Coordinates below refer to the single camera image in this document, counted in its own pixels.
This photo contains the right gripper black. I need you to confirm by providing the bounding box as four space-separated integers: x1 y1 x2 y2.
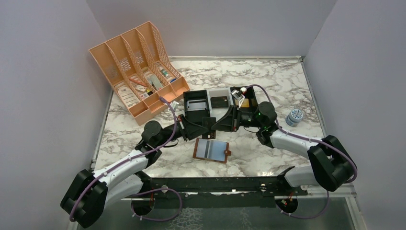
211 105 263 132

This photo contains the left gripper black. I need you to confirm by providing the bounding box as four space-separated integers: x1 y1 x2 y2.
155 114 209 147

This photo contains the dark grey credit card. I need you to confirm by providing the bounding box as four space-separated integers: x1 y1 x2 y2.
202 117 216 139

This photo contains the brown leather card holder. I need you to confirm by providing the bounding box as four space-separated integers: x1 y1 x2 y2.
193 138 232 163

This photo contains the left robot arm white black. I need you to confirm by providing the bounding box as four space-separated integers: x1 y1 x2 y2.
60 115 209 228

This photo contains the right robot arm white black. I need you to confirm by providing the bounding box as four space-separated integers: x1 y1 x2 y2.
212 102 357 195

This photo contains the silver card with magnetic stripe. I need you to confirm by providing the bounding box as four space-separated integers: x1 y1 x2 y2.
195 139 214 159

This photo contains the white card in black bin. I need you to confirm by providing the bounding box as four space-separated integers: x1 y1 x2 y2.
186 99 208 112

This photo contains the white bin middle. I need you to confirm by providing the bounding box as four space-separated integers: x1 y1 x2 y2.
207 88 234 120

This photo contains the black bin left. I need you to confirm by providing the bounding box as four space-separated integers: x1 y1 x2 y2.
183 90 211 127

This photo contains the black bin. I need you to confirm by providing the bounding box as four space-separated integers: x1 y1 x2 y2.
229 86 259 112
183 90 211 127

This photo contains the black object in white bin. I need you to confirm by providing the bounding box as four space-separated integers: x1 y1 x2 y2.
210 96 229 108

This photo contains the black bin right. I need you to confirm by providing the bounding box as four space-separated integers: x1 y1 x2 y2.
229 86 259 112

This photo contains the blue white small jar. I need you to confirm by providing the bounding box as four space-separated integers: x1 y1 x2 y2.
285 109 304 127

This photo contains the orange plastic file organizer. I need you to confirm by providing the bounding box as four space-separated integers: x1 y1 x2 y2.
89 22 190 125

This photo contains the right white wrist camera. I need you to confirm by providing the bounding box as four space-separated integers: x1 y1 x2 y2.
231 87 247 108

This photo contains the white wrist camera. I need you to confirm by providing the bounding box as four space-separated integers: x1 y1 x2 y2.
170 101 180 111
231 87 247 108

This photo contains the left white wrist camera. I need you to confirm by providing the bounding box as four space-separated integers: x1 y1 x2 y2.
170 101 180 111

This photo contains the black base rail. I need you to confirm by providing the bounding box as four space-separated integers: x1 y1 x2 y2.
128 176 308 210

